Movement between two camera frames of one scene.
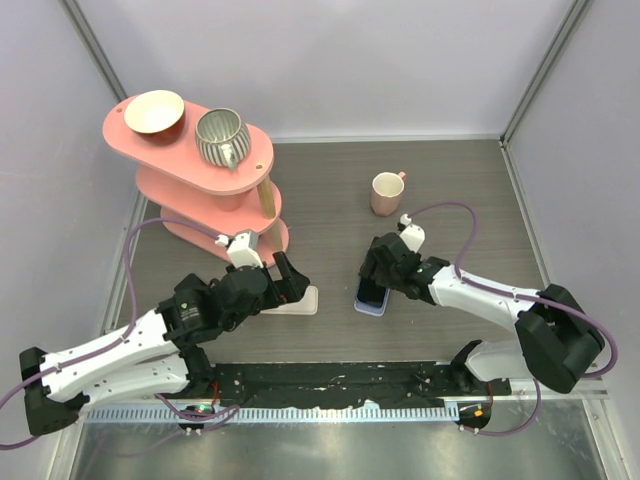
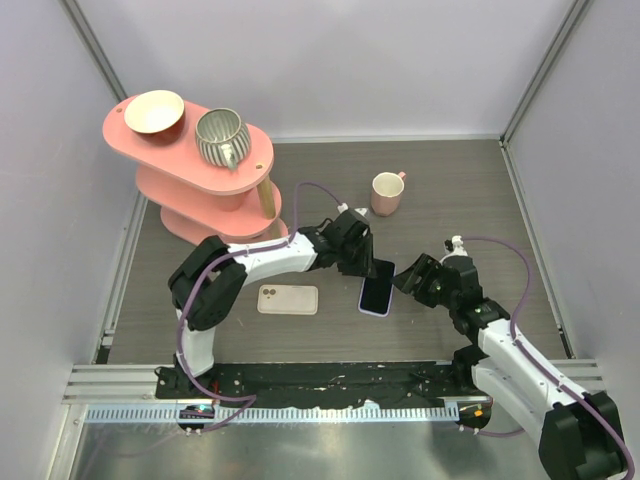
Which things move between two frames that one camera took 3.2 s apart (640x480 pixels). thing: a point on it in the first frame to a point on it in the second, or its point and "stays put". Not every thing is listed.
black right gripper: (380, 277) to (426, 267)
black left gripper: (292, 290) to (364, 268)
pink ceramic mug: (386, 189) stays put
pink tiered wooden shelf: (201, 201) stays put
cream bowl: (156, 116) stays put
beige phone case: (309, 305) stays put
